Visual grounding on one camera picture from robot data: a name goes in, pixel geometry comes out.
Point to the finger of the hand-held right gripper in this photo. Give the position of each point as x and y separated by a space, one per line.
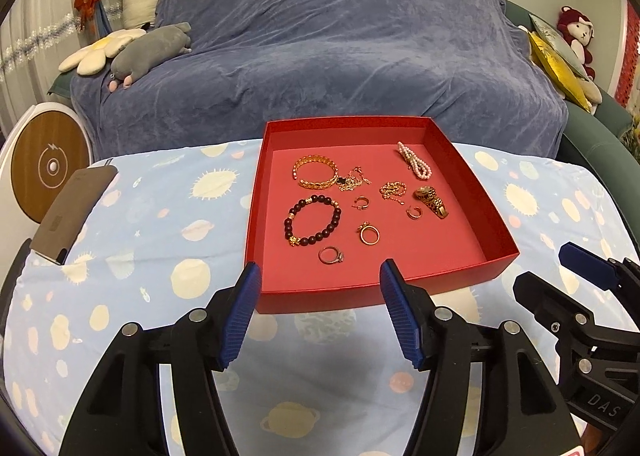
545 302
582 258

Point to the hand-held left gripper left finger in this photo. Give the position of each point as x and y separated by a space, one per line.
240 321

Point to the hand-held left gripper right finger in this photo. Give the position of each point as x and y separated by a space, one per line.
400 321

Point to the red cardboard box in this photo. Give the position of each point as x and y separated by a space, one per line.
450 256

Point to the planet print light blue tablecloth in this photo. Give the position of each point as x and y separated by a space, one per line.
150 286

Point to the gold hoop earring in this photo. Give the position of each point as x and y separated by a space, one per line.
415 215
361 199

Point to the shiny gold pillow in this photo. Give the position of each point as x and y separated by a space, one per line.
556 69

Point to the red monkey plush toy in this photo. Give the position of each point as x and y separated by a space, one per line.
575 35

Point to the shiny silver pillow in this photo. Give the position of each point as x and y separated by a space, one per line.
550 33

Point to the white appliance with wooden disc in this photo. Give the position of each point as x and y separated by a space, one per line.
50 165

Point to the blue-grey plush blanket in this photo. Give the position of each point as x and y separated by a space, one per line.
350 45

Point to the grey animal plush toy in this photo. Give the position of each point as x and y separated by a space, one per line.
150 48

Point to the white flower-shaped pillow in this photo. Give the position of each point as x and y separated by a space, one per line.
94 54

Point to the red ribbon bow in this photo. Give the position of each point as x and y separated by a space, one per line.
86 3

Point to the white sheer curtain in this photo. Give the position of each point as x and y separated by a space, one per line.
40 0

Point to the red wall hanging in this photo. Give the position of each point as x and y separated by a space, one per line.
631 60

